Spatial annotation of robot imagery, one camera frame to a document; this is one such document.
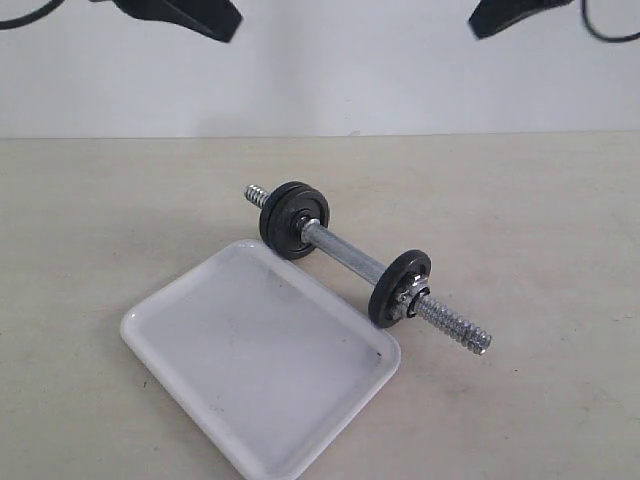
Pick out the black weight plate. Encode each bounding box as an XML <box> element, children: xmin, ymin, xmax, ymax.
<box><xmin>259</xmin><ymin>181</ymin><xmax>309</xmax><ymax>250</ymax></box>
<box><xmin>269</xmin><ymin>186</ymin><xmax>330</xmax><ymax>260</ymax></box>
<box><xmin>368</xmin><ymin>249</ymin><xmax>431</xmax><ymax>329</ymax></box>

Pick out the chrome star collar nut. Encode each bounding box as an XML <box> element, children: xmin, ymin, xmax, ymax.
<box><xmin>391</xmin><ymin>273</ymin><xmax>430</xmax><ymax>320</ymax></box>

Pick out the white plastic tray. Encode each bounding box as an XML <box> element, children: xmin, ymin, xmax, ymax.
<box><xmin>120</xmin><ymin>239</ymin><xmax>401</xmax><ymax>479</ymax></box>

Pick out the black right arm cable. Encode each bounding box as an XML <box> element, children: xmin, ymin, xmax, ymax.
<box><xmin>579</xmin><ymin>0</ymin><xmax>640</xmax><ymax>44</ymax></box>

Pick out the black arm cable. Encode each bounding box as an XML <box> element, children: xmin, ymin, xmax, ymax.
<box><xmin>0</xmin><ymin>0</ymin><xmax>64</xmax><ymax>30</ymax></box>
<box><xmin>579</xmin><ymin>0</ymin><xmax>640</xmax><ymax>44</ymax></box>

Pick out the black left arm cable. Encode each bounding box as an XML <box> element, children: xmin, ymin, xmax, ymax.
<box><xmin>0</xmin><ymin>0</ymin><xmax>64</xmax><ymax>30</ymax></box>

